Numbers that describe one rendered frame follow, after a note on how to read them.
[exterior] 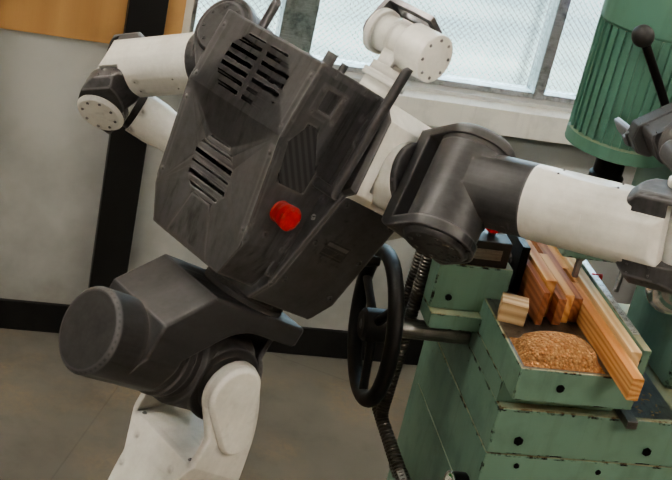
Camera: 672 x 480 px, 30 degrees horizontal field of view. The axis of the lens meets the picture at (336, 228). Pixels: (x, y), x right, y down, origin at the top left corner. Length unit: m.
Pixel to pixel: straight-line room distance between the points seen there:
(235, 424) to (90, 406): 1.66
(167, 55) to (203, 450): 0.58
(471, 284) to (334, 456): 1.21
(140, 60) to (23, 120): 1.49
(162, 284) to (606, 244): 0.56
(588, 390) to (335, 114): 0.78
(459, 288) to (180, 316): 0.75
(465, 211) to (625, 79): 0.67
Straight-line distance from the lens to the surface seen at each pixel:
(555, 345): 2.06
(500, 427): 2.12
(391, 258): 2.14
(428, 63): 1.65
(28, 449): 3.16
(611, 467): 2.24
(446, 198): 1.47
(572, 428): 2.17
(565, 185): 1.45
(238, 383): 1.65
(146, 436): 1.77
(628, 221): 1.42
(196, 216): 1.58
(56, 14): 3.25
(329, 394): 3.56
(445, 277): 2.17
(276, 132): 1.48
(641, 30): 1.96
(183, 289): 1.60
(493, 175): 1.47
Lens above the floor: 1.84
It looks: 24 degrees down
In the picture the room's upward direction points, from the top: 13 degrees clockwise
